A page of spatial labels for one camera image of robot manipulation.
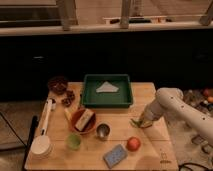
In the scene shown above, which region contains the small metal cup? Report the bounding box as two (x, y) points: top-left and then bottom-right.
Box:
(96, 124), (110, 140)

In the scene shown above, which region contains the brown pine cone cluster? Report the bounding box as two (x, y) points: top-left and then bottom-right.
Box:
(61, 91), (75, 107)

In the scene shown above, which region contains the green plastic tray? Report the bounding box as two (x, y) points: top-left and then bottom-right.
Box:
(81, 74), (133, 108)

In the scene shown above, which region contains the green pepper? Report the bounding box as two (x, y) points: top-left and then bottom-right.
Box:
(131, 119), (143, 128)

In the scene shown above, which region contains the yellow banana piece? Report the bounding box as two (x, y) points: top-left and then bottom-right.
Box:
(64, 108), (72, 121)

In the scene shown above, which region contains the blue sponge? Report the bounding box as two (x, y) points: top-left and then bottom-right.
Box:
(103, 144), (127, 169)

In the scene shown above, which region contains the grey cloth piece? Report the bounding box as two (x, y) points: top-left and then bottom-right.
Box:
(96, 81), (119, 93)

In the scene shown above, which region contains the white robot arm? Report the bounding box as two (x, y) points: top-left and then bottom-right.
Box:
(139, 88), (213, 146)

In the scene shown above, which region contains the orange bowl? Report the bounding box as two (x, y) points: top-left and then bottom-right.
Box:
(70, 109), (96, 134)

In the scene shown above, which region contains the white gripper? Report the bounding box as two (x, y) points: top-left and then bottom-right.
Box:
(139, 100), (164, 128)

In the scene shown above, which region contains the black cable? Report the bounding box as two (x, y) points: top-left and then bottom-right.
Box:
(0, 111), (28, 149)

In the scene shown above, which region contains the white long-handled brush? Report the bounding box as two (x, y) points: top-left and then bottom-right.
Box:
(30, 99), (55, 157)

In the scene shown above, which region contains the wooden block in bowl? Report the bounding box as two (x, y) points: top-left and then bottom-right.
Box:
(75, 109), (94, 131)

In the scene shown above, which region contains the green plastic cup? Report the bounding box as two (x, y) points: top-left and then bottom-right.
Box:
(66, 133), (81, 150)

